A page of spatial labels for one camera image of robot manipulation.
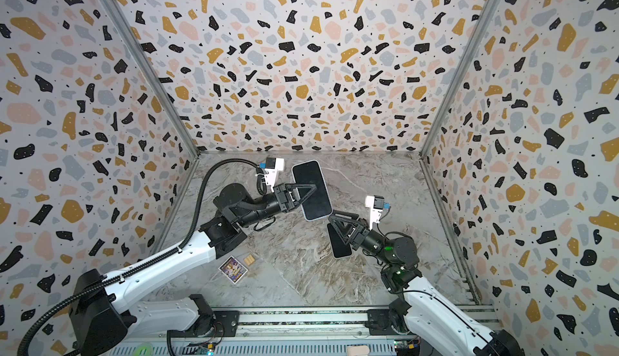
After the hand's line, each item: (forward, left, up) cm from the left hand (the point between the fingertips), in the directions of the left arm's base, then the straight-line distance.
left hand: (316, 190), depth 58 cm
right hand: (-4, -4, -8) cm, 10 cm away
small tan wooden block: (-2, +25, -38) cm, 46 cm away
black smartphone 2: (+3, -7, -39) cm, 40 cm away
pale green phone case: (-2, 0, -4) cm, 4 cm away
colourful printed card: (-6, +30, -38) cm, 49 cm away
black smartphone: (-1, 0, -4) cm, 4 cm away
